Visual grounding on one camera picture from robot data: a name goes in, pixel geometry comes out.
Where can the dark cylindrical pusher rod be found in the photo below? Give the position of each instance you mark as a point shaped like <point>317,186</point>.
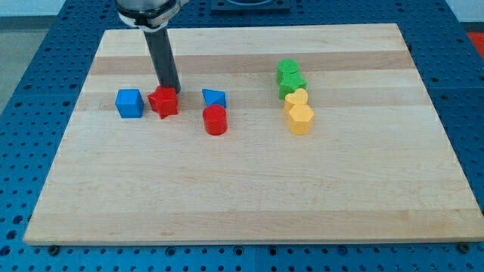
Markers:
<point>163,60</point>

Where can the blue triangle block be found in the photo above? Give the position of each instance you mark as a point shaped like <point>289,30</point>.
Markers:
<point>214,97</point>

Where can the red star block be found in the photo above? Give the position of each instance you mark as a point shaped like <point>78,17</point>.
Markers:
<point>164,101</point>

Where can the blue cube block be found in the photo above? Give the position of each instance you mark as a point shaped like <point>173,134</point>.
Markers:
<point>129,103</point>

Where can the red cylinder block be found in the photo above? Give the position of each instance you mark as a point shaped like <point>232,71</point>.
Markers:
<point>215,119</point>

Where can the green cylinder block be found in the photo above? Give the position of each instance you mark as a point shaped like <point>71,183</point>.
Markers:
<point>286,66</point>

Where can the green star block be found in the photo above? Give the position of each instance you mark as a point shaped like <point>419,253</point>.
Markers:
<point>289,82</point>

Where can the yellow heart block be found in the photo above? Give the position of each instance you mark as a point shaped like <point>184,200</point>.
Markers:
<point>299,96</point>

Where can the yellow hexagon block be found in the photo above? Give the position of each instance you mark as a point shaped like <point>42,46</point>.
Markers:
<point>300,119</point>

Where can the wooden board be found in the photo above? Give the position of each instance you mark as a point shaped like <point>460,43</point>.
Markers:
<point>375,167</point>

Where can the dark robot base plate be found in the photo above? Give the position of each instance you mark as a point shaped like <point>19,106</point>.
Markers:
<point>227,6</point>

